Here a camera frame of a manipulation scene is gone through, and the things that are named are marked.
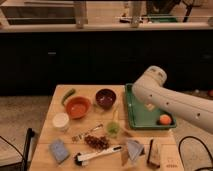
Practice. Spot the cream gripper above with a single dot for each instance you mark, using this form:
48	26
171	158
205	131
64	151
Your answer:
149	106

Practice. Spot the dark purple bowl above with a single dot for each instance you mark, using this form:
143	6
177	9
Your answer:
105	98

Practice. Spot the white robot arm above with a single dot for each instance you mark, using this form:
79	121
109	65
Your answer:
148	88

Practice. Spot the green plastic tray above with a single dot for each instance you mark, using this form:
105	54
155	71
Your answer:
140	118

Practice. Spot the orange fruit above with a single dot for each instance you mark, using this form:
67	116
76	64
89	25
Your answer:
165	119

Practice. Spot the grey folded cloth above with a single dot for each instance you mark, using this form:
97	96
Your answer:
135	149

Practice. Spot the black tan board eraser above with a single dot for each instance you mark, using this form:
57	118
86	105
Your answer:
154	155

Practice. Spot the brown grapes bunch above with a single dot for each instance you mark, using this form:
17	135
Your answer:
100	143

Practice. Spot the orange bowl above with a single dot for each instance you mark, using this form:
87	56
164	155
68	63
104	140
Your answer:
78	107

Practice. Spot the metal fork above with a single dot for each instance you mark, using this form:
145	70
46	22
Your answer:
80	136

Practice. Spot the green cucumber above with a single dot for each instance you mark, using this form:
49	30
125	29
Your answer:
68	94

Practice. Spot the white black scrub brush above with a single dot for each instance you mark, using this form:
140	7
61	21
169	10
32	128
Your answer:
80	158

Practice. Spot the white cup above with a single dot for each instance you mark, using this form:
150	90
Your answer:
61	121

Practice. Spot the blue sponge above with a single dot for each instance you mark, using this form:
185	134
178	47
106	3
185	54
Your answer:
59	151

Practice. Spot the black chair frame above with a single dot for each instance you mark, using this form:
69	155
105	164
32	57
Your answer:
24	155

